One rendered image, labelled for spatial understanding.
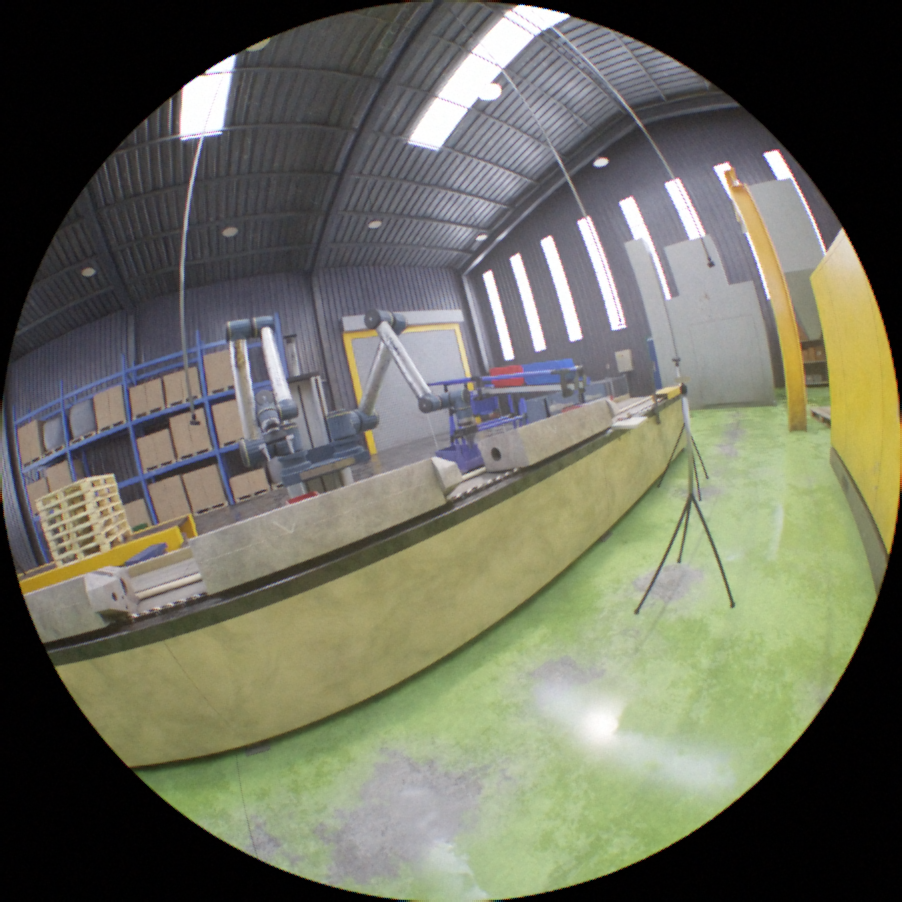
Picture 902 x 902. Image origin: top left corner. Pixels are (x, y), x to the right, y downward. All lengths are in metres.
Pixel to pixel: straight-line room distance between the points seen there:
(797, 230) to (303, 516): 9.89
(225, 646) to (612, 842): 1.40
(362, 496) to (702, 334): 7.40
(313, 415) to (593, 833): 3.03
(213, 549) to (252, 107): 9.05
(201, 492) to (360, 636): 9.23
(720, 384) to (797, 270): 3.79
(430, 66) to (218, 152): 5.51
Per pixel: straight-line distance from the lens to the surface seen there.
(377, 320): 2.22
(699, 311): 7.84
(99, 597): 1.37
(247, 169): 10.25
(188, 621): 1.28
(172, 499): 10.54
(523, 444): 1.60
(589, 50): 11.10
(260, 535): 1.13
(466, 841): 1.25
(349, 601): 1.24
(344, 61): 9.12
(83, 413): 11.99
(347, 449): 2.44
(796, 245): 9.43
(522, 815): 1.24
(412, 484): 1.23
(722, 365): 7.70
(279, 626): 1.25
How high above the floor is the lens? 1.21
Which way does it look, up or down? 9 degrees down
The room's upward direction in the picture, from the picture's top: 13 degrees counter-clockwise
